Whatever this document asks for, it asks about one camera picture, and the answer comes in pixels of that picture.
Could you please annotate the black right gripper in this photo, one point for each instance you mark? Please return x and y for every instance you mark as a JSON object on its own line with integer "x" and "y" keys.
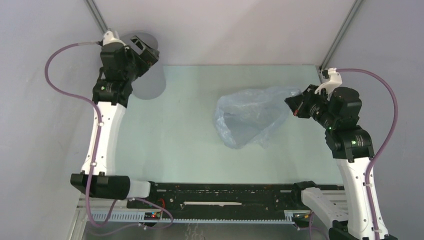
{"x": 297, "y": 104}

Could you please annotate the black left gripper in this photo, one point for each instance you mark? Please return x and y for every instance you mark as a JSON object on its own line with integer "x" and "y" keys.
{"x": 149, "y": 55}

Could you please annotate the grey plastic trash bin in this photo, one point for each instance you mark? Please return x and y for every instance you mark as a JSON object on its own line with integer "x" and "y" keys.
{"x": 153, "y": 83}

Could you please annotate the blue translucent trash bag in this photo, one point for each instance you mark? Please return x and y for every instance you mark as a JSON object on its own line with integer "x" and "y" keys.
{"x": 251, "y": 116}

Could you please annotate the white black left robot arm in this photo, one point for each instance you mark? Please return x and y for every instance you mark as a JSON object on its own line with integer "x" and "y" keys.
{"x": 97, "y": 177}

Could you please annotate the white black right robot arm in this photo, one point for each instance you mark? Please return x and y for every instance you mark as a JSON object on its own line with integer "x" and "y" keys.
{"x": 336, "y": 109}

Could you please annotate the small electronics board with leds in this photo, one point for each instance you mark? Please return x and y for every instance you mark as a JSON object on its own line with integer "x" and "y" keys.
{"x": 152, "y": 215}

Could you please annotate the aluminium frame rail left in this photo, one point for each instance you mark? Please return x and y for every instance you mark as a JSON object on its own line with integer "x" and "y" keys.
{"x": 97, "y": 15}

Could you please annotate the aluminium frame rail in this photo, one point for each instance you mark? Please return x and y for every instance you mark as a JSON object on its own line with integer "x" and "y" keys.
{"x": 352, "y": 13}
{"x": 97, "y": 15}

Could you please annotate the aluminium frame rail right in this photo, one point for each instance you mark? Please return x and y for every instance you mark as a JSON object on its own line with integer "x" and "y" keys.
{"x": 352, "y": 13}

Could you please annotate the white slotted cable duct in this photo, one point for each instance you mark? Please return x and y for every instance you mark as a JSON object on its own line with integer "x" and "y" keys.
{"x": 138, "y": 217}

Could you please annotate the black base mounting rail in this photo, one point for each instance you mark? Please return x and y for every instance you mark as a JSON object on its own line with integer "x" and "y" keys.
{"x": 233, "y": 200}

